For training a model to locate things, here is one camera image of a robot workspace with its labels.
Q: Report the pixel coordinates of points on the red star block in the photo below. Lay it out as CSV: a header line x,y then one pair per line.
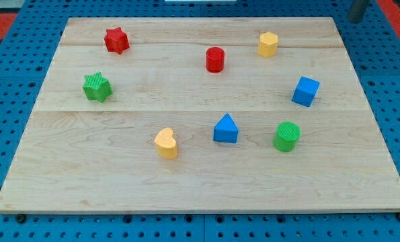
x,y
116,40

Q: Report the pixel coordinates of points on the yellow hexagon block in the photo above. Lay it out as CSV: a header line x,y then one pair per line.
x,y
268,44

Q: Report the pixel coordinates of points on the wooden board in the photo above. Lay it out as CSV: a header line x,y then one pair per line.
x,y
86,157

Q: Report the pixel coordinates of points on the green cylinder block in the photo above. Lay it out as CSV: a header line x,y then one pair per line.
x,y
286,136

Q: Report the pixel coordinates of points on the blue cube block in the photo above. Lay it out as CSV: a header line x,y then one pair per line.
x,y
305,91

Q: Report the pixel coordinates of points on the red cylinder block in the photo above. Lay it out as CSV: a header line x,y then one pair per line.
x,y
215,59

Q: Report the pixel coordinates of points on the yellow heart block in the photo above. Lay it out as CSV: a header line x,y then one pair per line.
x,y
165,144

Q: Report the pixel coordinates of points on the blue triangle block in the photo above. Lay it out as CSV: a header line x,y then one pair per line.
x,y
226,130

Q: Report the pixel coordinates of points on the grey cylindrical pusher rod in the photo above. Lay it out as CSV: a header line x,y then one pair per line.
x,y
357,10

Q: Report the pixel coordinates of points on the green star block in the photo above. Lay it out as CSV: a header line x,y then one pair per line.
x,y
96,87

